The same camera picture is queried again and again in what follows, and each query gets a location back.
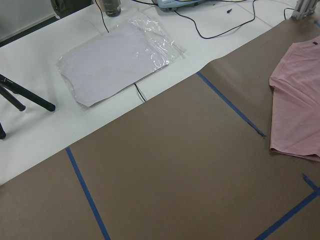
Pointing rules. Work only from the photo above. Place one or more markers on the light blue device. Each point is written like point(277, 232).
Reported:
point(173, 5)

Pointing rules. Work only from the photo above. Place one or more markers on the aluminium frame post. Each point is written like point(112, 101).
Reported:
point(304, 8)

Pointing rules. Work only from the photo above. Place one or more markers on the pink Snoopy t-shirt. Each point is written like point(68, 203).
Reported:
point(295, 123)

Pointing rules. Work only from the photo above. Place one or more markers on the paper in plastic sleeve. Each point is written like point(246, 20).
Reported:
point(110, 62)

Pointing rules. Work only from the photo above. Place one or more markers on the black tripod leg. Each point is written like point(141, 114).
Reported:
point(11, 99)
point(2, 133)
point(18, 89)

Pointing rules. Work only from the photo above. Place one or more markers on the dark glass jar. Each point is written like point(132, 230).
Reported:
point(112, 8)

